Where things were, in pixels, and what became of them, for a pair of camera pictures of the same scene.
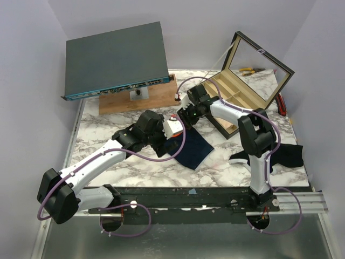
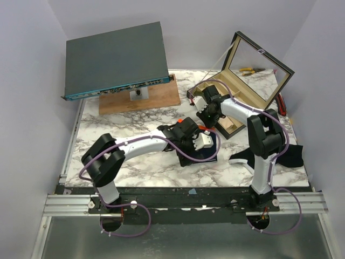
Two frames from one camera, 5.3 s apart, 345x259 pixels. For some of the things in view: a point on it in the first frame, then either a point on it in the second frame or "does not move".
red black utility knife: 281,105 does not move
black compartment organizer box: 250,78 does not move
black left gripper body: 158,137 → 187,145
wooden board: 160,94 does not move
